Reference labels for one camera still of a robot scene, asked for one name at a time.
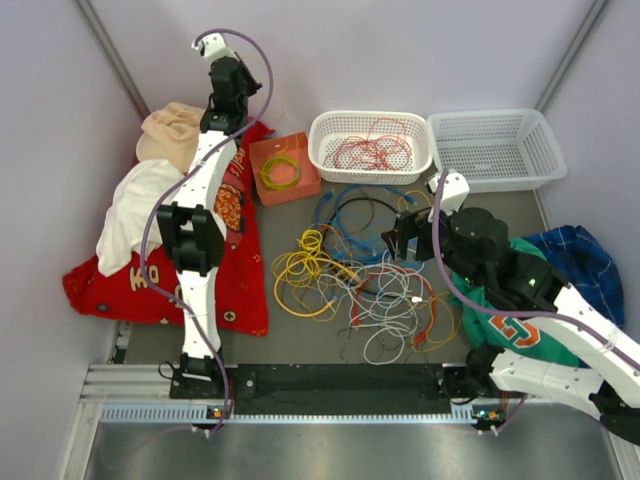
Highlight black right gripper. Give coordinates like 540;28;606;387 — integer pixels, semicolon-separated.
382;196;483;288

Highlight dark red thin wire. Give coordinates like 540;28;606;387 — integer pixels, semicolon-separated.
367;117;414;171

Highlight thin red orange wire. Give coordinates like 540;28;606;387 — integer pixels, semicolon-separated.
322;133;396;172

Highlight bright yellow cable coil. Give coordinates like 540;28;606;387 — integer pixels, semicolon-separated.
244;52;361;306

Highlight orange yellow thin wire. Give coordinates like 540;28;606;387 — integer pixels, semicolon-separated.
394;188;462;351

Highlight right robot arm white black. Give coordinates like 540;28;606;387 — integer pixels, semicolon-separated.
381;207;639;444

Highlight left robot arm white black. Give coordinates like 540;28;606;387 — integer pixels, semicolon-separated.
157;55;261;400

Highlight beige bucket hat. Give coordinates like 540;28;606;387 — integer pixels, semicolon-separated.
135;102;205;174

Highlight orange square box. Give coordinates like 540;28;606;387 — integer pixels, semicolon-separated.
249;132;322;207

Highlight white oval perforated basket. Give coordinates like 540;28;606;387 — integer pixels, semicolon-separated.
308;110;434;186

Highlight green shirt orange logo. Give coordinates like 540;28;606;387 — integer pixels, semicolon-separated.
448;237;594;369

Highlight white rectangular mesh basket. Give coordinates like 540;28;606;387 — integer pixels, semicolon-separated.
427;108;567;194

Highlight red patterned cloth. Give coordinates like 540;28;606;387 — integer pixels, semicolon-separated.
62;122;273;336

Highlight blue plaid cloth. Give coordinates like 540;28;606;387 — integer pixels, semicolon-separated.
525;225;625;327

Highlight white t-shirt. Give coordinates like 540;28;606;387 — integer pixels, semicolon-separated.
95;158;229;277

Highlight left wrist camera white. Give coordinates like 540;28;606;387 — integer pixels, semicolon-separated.
191;33;239;64

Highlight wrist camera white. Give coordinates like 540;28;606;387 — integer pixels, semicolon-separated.
191;33;239;64
426;171;470;216

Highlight thick yellow ethernet cable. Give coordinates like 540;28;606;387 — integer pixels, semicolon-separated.
274;269;361;319

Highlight white thin cable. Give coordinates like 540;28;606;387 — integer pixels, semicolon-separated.
319;259;434;365

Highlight black cable loop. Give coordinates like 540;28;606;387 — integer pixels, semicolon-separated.
319;195;411;296

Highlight thick blue ethernet cable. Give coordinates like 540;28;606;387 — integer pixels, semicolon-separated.
314;183;419;264

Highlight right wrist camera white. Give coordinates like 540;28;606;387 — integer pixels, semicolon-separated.
426;171;470;216

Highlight red ethernet cable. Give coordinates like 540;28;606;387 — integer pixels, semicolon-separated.
349;267;434;329

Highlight yellow green wire coil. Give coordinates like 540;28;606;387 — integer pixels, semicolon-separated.
261;155;303;192

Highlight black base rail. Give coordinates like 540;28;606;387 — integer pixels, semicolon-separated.
169;362;501;416

